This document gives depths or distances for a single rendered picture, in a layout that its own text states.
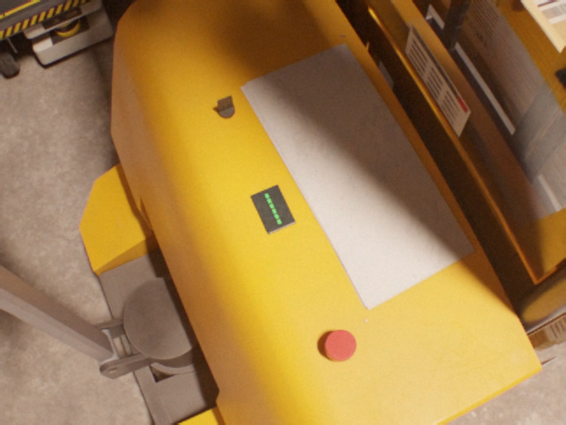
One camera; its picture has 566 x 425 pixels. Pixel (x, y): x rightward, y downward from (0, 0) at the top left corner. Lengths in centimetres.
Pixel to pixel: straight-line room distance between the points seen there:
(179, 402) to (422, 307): 74
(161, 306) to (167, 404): 24
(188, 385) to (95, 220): 44
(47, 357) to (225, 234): 107
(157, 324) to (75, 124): 93
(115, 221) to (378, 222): 78
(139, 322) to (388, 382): 65
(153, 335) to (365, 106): 65
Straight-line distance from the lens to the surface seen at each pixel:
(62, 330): 108
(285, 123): 91
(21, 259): 195
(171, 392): 144
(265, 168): 89
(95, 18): 211
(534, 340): 145
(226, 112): 92
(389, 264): 84
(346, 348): 78
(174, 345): 129
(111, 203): 150
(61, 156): 202
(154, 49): 103
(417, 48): 88
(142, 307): 132
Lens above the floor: 170
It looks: 69 degrees down
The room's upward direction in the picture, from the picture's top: 4 degrees counter-clockwise
